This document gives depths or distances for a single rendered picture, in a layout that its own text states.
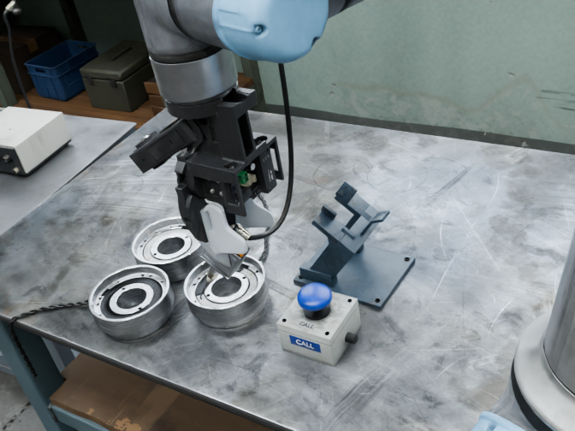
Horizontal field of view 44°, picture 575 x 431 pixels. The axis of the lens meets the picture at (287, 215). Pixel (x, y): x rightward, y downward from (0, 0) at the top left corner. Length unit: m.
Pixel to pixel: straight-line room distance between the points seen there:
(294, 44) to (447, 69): 1.97
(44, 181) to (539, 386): 1.27
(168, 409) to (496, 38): 1.64
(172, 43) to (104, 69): 2.18
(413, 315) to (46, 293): 0.51
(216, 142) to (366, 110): 2.03
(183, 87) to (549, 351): 0.37
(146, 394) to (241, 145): 0.63
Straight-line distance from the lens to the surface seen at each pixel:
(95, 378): 1.27
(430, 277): 0.91
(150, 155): 0.75
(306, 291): 0.80
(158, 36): 0.63
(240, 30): 0.52
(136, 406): 1.19
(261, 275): 0.91
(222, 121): 0.66
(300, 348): 0.83
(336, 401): 0.79
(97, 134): 1.71
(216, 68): 0.64
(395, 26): 2.49
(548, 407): 0.47
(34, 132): 1.62
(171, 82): 0.65
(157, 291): 0.93
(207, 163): 0.68
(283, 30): 0.52
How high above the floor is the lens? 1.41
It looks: 35 degrees down
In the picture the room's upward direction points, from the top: 11 degrees counter-clockwise
